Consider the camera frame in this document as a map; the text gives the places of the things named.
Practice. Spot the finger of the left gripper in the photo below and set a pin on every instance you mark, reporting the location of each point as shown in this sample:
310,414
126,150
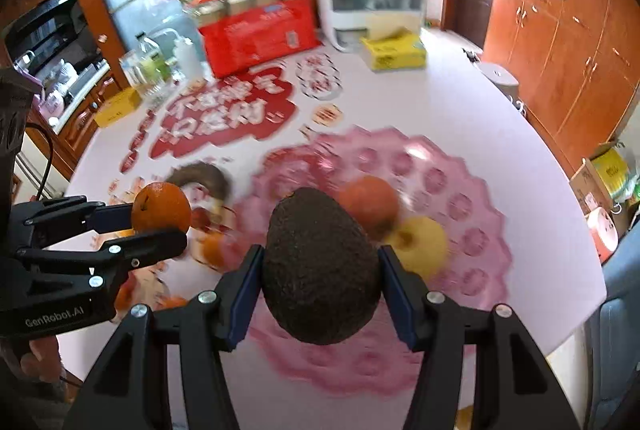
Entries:
42,224
123,254

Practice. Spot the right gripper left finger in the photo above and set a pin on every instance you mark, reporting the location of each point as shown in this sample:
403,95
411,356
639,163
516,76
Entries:
127,387

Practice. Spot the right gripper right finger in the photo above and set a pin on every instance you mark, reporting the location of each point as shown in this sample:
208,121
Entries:
514,388

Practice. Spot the red date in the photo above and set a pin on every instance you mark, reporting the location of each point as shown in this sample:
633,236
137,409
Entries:
200,219

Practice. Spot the yellow pear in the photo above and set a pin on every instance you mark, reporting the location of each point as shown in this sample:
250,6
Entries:
421,245

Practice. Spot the dark avocado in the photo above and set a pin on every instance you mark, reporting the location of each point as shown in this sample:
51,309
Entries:
321,277

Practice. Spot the red apple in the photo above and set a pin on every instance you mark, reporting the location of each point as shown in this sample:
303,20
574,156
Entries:
373,203

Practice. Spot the large orange front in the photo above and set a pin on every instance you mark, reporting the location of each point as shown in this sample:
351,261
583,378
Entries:
172,302

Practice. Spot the overripe brown banana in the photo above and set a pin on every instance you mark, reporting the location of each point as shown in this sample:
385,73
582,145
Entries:
209,176

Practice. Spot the person left hand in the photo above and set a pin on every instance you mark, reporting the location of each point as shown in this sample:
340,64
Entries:
43,360

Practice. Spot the kitchen counter cabinet left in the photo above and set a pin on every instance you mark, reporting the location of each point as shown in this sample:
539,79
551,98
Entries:
53,43

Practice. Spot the blue sofa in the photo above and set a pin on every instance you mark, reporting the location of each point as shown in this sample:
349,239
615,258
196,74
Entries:
612,335

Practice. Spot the yellow box left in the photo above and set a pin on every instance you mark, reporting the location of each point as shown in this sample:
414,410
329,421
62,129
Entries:
117,107

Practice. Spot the clear drinking glass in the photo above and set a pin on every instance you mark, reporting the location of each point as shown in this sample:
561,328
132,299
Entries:
152,94

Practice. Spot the white orange stool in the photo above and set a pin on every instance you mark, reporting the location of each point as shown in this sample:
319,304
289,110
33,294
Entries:
603,232

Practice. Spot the clear plastic bottle green label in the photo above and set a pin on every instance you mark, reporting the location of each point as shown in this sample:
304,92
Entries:
152,57

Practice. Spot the white squeeze bottle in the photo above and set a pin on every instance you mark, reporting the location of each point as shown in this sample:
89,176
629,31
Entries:
188,60

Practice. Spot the cardboard box on floor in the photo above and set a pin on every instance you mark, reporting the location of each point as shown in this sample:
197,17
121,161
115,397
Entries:
609,178

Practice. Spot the pink plastic fruit tray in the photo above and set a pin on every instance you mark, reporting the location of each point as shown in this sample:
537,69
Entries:
428,183

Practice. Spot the red paper cup package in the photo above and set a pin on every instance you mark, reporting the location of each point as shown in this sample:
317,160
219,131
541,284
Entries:
239,34

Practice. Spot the grey floor scale stool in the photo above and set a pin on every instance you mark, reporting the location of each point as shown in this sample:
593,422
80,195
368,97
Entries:
500,78

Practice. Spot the white dispenser appliance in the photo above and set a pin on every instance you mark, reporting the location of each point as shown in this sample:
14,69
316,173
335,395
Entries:
345,22

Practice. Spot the yellow tissue box right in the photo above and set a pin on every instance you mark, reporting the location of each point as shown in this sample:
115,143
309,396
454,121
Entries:
403,50

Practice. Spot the wooden cabinet right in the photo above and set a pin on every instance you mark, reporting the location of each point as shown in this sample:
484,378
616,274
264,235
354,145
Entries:
577,67

